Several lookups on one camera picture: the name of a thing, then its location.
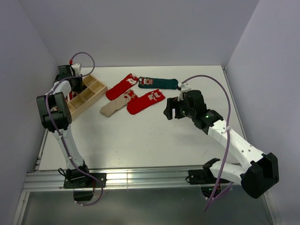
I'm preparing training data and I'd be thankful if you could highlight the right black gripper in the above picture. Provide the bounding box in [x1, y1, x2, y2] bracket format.
[163, 96, 195, 120]

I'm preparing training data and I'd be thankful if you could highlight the red white striped sock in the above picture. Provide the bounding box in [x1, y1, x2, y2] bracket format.
[66, 91, 77, 102]

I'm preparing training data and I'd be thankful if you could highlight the wooden compartment tray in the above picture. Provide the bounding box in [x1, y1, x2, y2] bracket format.
[67, 75, 108, 121]

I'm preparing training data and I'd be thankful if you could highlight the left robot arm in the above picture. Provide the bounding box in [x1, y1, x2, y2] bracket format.
[36, 63, 92, 188]

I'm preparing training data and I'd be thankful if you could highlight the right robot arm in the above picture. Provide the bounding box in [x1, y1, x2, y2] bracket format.
[164, 90, 279, 199]

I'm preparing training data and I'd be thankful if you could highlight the red sock centre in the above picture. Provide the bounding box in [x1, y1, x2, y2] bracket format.
[127, 89, 165, 115]

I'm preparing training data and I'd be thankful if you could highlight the dark green sock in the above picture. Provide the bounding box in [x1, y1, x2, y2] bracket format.
[138, 77, 179, 90]

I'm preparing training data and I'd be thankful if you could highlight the beige sock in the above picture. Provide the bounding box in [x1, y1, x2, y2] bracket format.
[100, 89, 138, 117]

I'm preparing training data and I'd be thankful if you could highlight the red sock upper left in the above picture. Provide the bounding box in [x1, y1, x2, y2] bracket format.
[105, 73, 138, 101]

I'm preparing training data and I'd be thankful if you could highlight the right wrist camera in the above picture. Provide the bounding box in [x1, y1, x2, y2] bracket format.
[177, 82, 191, 101]

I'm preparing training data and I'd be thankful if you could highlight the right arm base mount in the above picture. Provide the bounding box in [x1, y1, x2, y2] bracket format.
[185, 169, 217, 199]

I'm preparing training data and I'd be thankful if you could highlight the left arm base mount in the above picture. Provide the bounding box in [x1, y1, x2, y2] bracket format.
[63, 173, 107, 203]

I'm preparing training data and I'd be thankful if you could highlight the aluminium front rail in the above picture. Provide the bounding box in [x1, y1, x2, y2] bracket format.
[22, 166, 202, 192]

